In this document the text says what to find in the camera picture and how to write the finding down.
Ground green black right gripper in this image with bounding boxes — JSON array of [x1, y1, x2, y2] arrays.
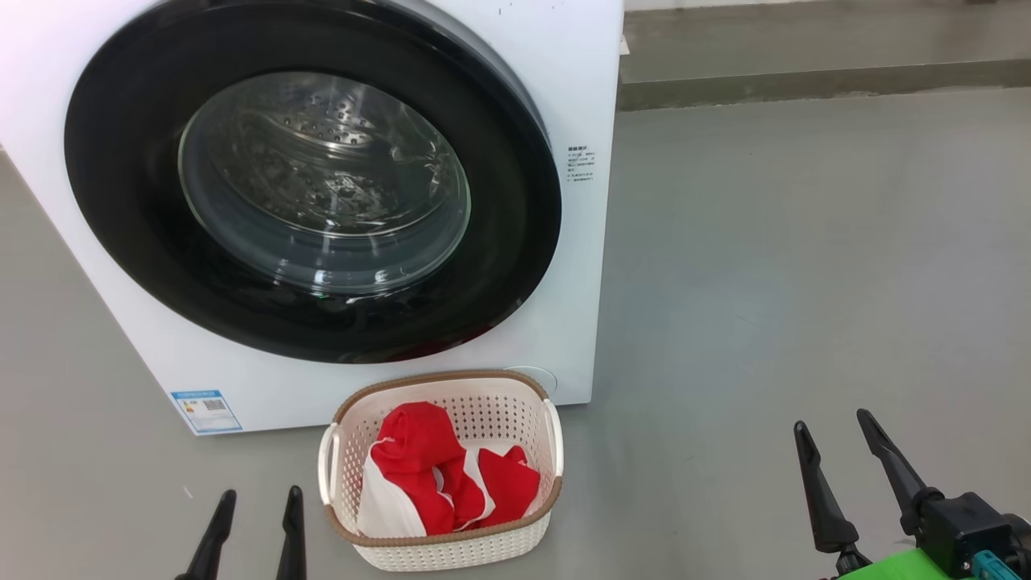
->
[[793, 408, 1031, 580]]

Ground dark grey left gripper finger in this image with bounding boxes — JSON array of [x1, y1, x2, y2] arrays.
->
[[276, 485, 308, 580], [176, 489, 238, 580]]

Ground red and white garment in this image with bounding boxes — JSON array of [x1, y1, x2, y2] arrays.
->
[[357, 400, 542, 540]]

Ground washing machine door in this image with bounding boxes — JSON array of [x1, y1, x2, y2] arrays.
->
[[64, 0, 563, 365]]

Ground cream perforated basket brown rim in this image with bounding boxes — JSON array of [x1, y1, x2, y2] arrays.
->
[[317, 370, 565, 573]]

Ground white front-load washing machine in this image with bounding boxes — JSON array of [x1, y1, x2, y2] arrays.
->
[[0, 0, 626, 437]]

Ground stainless steel washing machine drum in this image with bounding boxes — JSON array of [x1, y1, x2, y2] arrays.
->
[[179, 71, 472, 295]]

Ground blue energy label sticker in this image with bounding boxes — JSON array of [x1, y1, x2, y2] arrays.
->
[[170, 390, 243, 436]]

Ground round white filter cover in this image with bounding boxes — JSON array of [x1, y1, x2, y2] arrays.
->
[[503, 366, 559, 396]]

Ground grey concrete curb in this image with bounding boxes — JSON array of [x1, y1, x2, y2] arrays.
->
[[619, 6, 1031, 112]]

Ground teal cable connector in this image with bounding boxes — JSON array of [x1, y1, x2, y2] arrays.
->
[[970, 551, 1021, 580]]

